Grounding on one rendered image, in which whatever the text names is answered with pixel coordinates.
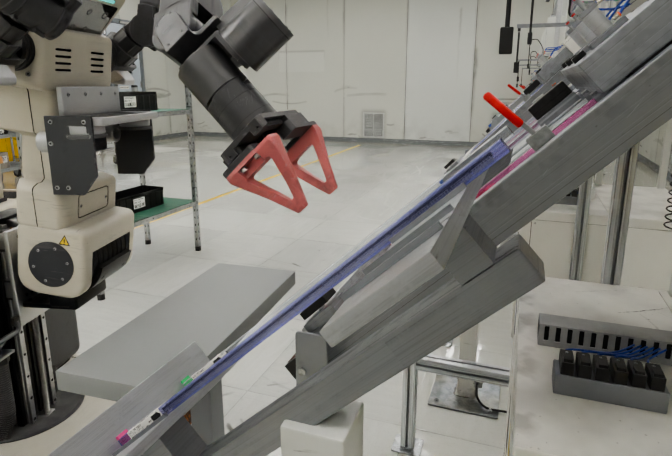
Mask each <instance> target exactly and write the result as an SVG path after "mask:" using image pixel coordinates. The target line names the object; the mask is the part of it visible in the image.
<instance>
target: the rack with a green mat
mask: <svg viewBox="0 0 672 456"><path fill-rule="evenodd" d="M131 90H132V91H138V86H137V85H131ZM185 101H186V109H161V108H158V110H151V111H155V112H157V113H158V117H162V116H173V115H185V114H186V116H187V131H188V146H189V161H190V176H191V192H192V200H191V199H180V198H169V197H163V199H164V204H162V205H159V206H156V207H152V208H149V209H146V210H143V211H140V212H137V213H134V228H135V227H138V226H141V225H143V224H144V235H145V244H146V245H148V244H151V235H150V224H149V222H151V221H154V220H157V219H160V218H162V217H165V216H168V215H171V214H173V213H176V212H179V211H181V210H184V209H187V208H190V207H193V222H194V237H195V251H201V236H200V221H199V205H198V189H197V173H196V158H195V142H194V126H193V110H192V95H191V91H190V90H189V89H188V88H187V87H186V86H185ZM15 133H16V140H17V147H18V154H19V161H20V168H21V175H22V178H23V173H22V135H21V134H20V133H18V132H15ZM139 180H140V186H141V185H146V178H145V174H139ZM105 299H106V298H105V290H104V291H103V292H101V293H100V294H98V295H97V300H98V301H102V300H105Z"/></svg>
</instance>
